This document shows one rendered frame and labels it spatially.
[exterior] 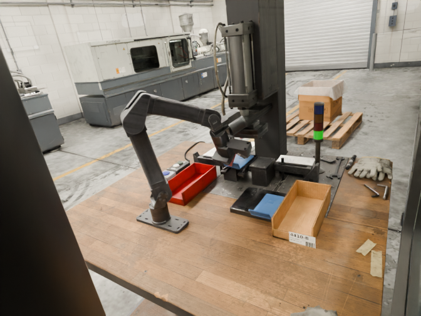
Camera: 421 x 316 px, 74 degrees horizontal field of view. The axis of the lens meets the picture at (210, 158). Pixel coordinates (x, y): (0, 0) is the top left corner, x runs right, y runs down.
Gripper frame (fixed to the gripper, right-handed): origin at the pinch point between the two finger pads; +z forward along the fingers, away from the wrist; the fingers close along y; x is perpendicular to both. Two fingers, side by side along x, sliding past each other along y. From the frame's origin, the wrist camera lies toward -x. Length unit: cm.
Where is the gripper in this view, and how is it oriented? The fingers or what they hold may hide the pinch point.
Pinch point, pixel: (230, 163)
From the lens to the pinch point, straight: 110.6
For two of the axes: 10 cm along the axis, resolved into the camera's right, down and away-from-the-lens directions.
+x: -8.6, -2.0, 4.8
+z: 2.8, 6.0, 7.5
